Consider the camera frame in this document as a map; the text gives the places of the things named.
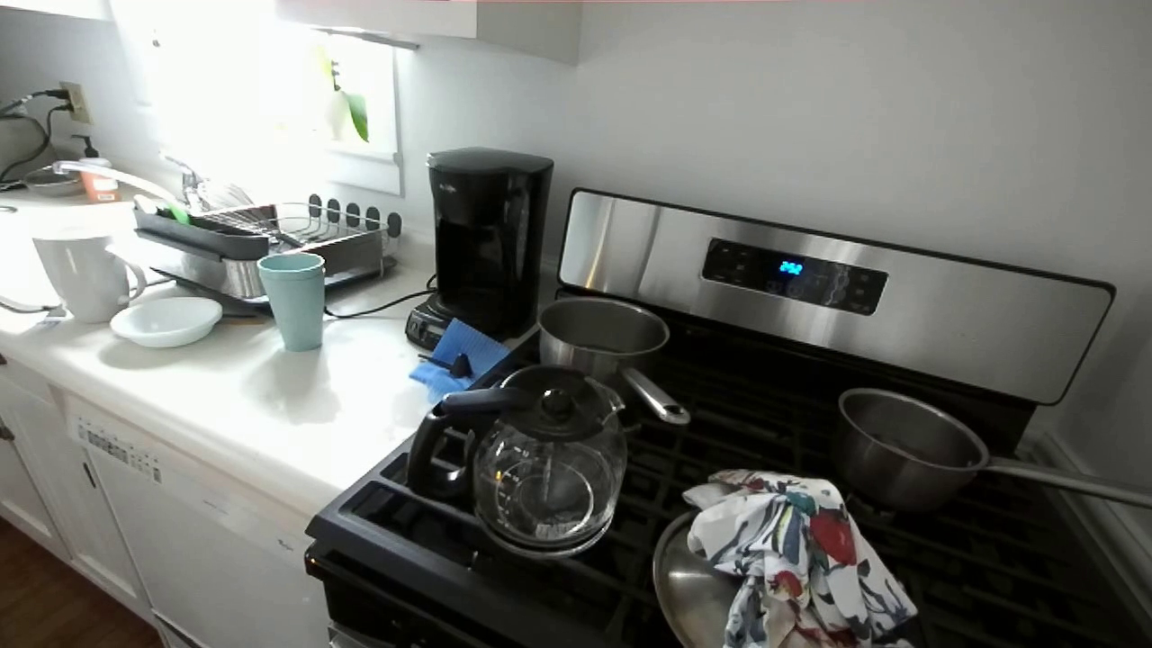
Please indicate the teal speckled cup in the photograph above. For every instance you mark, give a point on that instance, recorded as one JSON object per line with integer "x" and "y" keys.
{"x": 293, "y": 309}

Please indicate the glass coffee carafe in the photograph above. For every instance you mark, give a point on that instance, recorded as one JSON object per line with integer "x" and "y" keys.
{"x": 544, "y": 473}

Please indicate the black coffee maker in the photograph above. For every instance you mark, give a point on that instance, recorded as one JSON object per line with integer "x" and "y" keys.
{"x": 486, "y": 238}

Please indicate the white strip with round holes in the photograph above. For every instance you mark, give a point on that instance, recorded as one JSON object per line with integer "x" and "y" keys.
{"x": 353, "y": 215}

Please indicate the small orange container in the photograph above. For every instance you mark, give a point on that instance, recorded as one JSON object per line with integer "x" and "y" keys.
{"x": 98, "y": 186}

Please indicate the small green scrubber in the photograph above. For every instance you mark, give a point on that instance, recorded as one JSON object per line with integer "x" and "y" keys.
{"x": 177, "y": 215}

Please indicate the white wall cabinet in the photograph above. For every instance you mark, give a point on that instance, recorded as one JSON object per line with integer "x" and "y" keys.
{"x": 482, "y": 24}

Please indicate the black steel gas stove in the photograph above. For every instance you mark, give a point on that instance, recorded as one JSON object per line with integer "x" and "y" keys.
{"x": 828, "y": 310}

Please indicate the white base cabinet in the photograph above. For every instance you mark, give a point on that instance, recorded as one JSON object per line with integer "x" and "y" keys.
{"x": 180, "y": 540}

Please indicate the white wall outlet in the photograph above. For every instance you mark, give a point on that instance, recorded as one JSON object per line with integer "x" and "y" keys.
{"x": 76, "y": 102}

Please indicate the white ceramic mug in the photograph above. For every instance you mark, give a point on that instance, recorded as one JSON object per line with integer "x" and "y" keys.
{"x": 81, "y": 283}

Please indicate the blue cloth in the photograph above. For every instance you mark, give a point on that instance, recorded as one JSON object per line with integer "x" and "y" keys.
{"x": 464, "y": 355}

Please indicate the floral kitchen towel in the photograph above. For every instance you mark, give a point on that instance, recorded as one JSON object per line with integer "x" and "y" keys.
{"x": 796, "y": 562}

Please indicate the chrome faucet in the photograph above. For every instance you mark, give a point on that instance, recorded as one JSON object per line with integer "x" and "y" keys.
{"x": 119, "y": 177}

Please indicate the white shallow bowl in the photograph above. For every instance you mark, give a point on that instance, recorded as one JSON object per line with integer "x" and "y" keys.
{"x": 167, "y": 321}

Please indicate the steel dish rack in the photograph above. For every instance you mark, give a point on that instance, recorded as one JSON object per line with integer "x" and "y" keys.
{"x": 258, "y": 253}

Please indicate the steel saucepan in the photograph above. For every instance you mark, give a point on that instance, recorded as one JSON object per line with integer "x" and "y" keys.
{"x": 596, "y": 336}
{"x": 903, "y": 450}

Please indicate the steel frying pan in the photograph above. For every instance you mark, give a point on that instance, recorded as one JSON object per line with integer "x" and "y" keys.
{"x": 696, "y": 597}

